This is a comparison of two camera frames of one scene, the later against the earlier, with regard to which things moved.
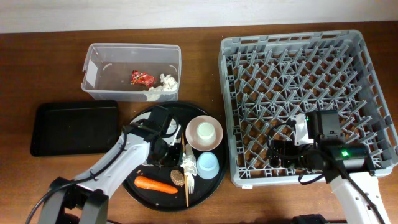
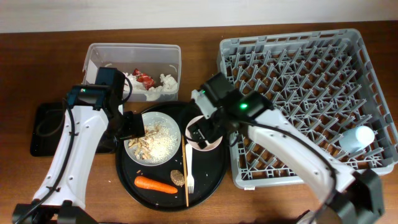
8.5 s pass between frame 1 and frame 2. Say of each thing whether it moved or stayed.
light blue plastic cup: moved
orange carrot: stayed
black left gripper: moved
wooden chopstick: stayed
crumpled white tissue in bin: stayed
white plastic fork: stayed
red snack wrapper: stayed
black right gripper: moved
